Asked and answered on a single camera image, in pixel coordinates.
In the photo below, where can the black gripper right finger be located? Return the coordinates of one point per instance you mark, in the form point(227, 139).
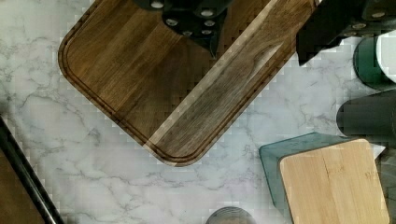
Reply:
point(334, 20)

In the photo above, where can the dark wooden cutting board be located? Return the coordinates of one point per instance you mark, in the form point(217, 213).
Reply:
point(164, 90)

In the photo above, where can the teal canister with bamboo lid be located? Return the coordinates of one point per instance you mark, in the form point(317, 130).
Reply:
point(318, 178)

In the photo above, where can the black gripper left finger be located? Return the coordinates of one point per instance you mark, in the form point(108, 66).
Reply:
point(199, 20)

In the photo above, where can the stainless toaster oven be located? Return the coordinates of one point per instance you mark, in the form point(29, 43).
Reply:
point(23, 199)

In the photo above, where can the dark green mug white lid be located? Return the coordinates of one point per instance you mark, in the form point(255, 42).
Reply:
point(367, 67)

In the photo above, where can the clear jar with beige lid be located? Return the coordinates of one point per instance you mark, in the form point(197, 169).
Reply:
point(231, 215)

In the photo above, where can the dark smoked glass tumbler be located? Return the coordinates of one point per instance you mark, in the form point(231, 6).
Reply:
point(372, 117)

